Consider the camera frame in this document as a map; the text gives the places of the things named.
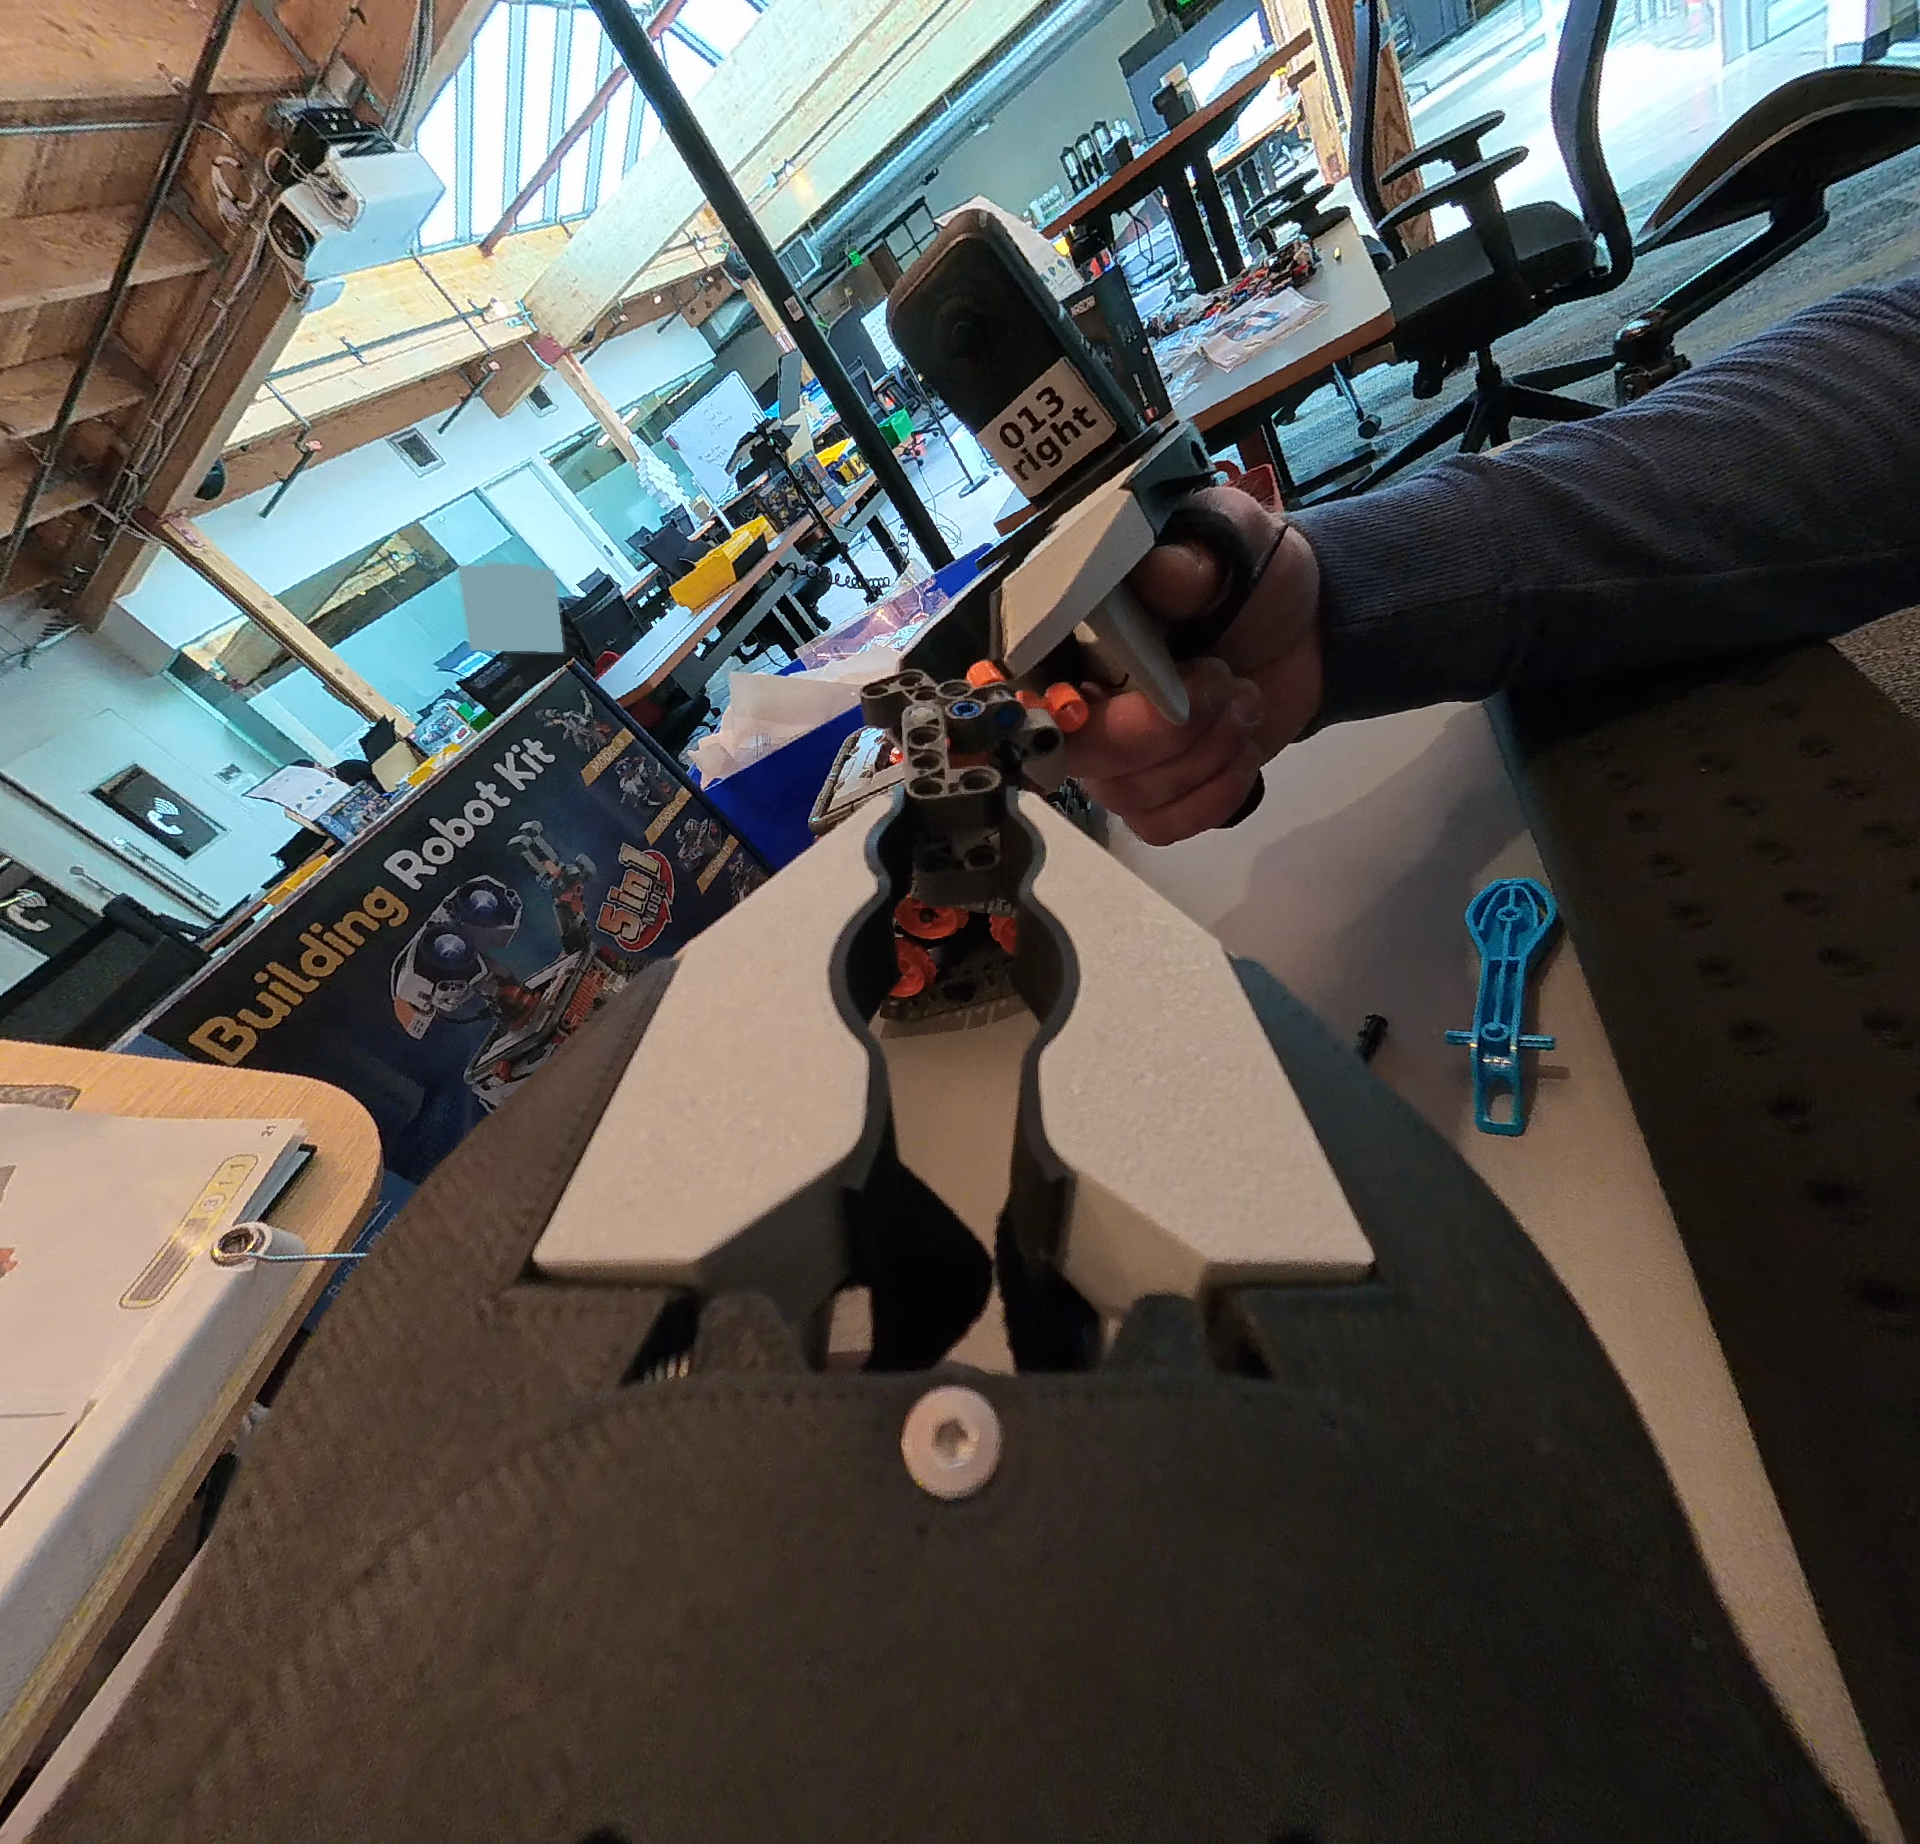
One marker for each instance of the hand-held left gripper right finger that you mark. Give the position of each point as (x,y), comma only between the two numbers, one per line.
(1201,1123)

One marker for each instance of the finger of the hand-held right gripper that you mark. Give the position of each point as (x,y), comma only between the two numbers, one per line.
(1071,584)

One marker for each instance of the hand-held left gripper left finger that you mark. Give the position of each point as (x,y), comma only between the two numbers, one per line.
(704,1123)

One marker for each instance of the dark grey holed beam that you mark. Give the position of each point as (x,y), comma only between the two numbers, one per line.
(952,807)

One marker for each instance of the person's right hand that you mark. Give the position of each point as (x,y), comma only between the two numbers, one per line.
(1245,734)

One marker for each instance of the black toy car box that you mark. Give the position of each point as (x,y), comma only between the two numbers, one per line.
(1131,343)

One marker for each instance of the black pin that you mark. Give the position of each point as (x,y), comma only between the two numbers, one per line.
(1369,1038)

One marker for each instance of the black support pole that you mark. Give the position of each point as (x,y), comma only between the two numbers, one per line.
(721,194)

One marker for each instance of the whiteboard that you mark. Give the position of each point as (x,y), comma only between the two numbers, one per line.
(713,424)

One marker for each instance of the grey tracked toy robot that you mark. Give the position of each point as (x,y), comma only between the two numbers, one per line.
(952,973)

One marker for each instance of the white plastic bags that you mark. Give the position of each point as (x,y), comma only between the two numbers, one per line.
(795,717)

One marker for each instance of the wooden top desk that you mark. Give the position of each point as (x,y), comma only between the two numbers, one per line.
(1290,322)

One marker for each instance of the blue plastic bin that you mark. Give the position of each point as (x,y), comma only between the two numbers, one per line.
(750,807)

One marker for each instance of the cyan plastic brick tool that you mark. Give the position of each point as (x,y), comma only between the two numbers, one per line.
(1503,1003)

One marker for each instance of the long office desk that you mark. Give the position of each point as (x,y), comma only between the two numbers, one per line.
(721,628)

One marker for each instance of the yellow bin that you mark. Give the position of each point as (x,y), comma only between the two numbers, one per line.
(717,564)

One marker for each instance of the dark blue robot kit box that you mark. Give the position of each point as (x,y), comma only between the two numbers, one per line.
(376,945)

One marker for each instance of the black office chair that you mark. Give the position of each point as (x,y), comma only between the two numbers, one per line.
(1771,180)
(1501,254)

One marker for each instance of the black perforated pad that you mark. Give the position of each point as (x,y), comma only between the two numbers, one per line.
(1771,1048)

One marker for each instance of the white ceiling projector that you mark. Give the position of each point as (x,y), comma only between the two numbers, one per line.
(368,209)

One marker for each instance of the instruction booklet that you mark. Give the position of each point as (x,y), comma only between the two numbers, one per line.
(91,1242)

